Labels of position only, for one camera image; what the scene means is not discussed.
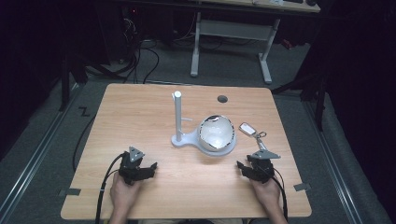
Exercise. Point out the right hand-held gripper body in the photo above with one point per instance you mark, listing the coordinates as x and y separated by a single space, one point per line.
261 168

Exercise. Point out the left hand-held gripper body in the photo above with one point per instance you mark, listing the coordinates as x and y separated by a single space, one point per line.
132 168

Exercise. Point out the person's right hand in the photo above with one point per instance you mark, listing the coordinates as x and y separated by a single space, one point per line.
267 196

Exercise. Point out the person's left hand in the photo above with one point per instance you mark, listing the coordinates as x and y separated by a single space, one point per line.
123 196

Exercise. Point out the white key fob with keys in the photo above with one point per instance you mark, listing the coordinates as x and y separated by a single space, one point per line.
247 128

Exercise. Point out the white bowl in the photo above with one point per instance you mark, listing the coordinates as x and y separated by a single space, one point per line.
216 133

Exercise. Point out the grey tape piece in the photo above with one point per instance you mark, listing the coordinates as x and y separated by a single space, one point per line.
302 187
71 192

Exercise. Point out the black metal stand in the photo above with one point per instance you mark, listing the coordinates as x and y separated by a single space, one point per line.
65 81
317 93

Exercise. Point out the white-legged wooden desk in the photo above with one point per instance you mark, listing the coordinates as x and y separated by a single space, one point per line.
233 29

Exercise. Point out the white stand with post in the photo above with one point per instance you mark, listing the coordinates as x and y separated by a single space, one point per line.
178 124

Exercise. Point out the metal floor rail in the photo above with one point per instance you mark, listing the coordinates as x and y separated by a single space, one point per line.
34 161
334 168

